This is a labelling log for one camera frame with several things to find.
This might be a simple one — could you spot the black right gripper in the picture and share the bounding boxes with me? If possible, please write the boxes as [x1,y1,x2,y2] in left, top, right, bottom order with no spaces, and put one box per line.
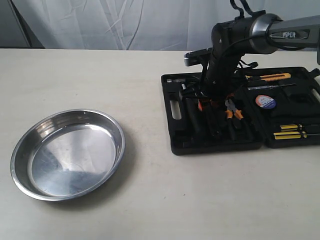
[197,48,245,111]

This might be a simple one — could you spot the black plastic tool case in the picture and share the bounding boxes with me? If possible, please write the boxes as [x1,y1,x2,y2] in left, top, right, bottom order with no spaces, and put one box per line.
[161,67,320,155]

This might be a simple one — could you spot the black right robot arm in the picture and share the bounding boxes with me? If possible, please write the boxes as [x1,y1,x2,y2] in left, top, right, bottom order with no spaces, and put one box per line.
[199,13,320,100]

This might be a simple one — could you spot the blue electrical tape roll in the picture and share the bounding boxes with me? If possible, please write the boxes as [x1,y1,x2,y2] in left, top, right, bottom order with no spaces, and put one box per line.
[255,94,277,110]

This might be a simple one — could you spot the voltage tester screwdriver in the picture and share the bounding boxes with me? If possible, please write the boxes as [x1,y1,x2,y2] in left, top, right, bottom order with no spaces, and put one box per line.
[247,83,296,91]

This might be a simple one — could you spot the yellow black screwdriver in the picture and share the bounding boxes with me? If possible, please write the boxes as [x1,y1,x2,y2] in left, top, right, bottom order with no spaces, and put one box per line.
[273,131,320,140]
[279,123,320,132]

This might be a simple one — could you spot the yellow utility knife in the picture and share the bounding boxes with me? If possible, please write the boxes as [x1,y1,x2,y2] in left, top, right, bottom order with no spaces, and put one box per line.
[245,73,292,82]

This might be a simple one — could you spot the white backdrop curtain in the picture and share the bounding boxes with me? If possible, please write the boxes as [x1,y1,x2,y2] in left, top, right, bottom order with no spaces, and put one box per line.
[7,0,320,52]

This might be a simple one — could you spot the round steel tray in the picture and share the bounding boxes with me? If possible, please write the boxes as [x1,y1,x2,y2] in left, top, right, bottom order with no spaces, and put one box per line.
[10,109,126,202]

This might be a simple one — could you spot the black handled claw hammer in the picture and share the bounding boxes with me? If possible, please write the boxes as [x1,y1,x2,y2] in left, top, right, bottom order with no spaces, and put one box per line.
[166,78,204,136]

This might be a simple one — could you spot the orange handled pliers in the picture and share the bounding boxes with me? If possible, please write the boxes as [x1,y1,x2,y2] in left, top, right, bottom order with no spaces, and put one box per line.
[224,98,244,123]

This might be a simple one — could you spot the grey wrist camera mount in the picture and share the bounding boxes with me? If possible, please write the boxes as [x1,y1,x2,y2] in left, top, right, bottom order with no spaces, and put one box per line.
[184,47,213,67]

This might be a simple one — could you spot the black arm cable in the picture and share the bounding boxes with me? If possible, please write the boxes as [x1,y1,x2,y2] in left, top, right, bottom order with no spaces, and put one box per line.
[229,0,266,18]

